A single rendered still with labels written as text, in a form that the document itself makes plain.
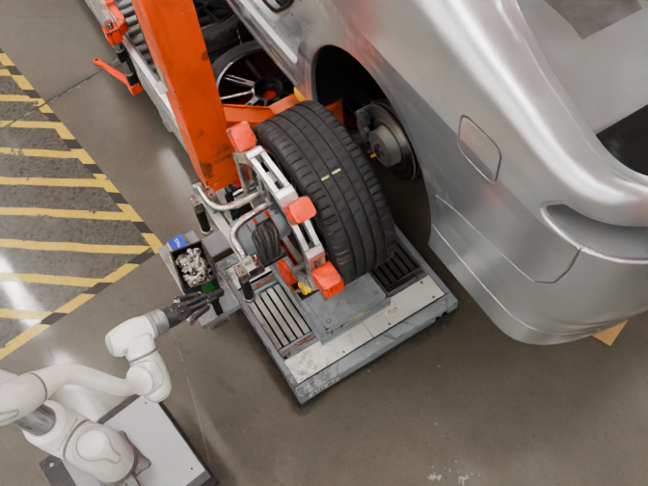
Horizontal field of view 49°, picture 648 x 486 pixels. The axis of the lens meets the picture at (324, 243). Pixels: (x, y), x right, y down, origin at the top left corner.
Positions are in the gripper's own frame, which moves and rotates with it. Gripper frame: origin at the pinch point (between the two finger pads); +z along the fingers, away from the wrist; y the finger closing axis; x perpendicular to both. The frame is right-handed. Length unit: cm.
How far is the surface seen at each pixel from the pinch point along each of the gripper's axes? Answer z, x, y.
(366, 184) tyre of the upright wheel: 43, -53, -20
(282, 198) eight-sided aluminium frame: 19, -48, -7
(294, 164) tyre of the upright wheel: 26, -56, -3
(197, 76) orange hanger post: 23, -54, 52
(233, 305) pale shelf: 13.0, 22.8, 5.9
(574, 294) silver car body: 55, -68, -90
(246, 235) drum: 12.8, -24.2, 1.5
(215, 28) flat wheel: 85, -2, 141
